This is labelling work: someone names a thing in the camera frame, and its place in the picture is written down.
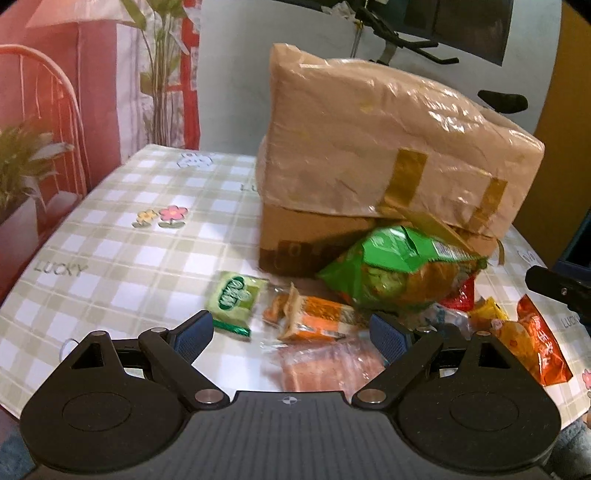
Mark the green checked tablecloth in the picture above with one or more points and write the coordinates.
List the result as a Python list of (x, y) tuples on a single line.
[(138, 258)]

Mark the potted green plant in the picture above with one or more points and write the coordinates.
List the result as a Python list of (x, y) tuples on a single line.
[(23, 161)]

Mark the small green snack packet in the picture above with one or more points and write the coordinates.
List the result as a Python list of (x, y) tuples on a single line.
[(235, 295)]

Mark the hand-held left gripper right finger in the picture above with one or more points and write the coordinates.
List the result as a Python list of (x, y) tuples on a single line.
[(383, 337)]

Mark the black exercise bike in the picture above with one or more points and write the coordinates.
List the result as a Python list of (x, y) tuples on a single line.
[(406, 46)]

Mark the yellow snack packet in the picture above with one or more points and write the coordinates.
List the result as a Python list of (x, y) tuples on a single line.
[(487, 311)]

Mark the small clear orange packet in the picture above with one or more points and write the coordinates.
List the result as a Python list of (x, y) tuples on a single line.
[(273, 309)]

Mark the paper-covered cardboard box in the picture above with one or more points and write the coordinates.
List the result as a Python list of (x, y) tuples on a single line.
[(369, 138)]

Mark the orange snack packet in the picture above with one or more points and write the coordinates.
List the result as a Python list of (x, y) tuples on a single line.
[(323, 318)]

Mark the red snack packet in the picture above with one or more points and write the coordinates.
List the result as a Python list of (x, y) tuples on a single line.
[(461, 300)]

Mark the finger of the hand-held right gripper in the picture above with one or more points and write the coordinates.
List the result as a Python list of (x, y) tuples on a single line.
[(554, 281)]

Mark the orange-red snack packet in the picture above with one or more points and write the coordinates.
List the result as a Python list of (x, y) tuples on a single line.
[(545, 346)]

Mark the pink clear snack packet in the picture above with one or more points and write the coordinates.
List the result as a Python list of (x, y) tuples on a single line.
[(318, 364)]

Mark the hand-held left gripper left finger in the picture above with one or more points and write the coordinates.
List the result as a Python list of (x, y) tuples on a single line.
[(196, 334)]

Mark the printed wall cloth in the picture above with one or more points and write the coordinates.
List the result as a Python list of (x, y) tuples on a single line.
[(101, 92)]

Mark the dark window pane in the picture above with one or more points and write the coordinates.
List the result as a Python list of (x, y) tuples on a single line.
[(461, 23)]

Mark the large green chip bag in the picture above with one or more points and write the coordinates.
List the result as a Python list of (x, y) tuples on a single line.
[(392, 267)]

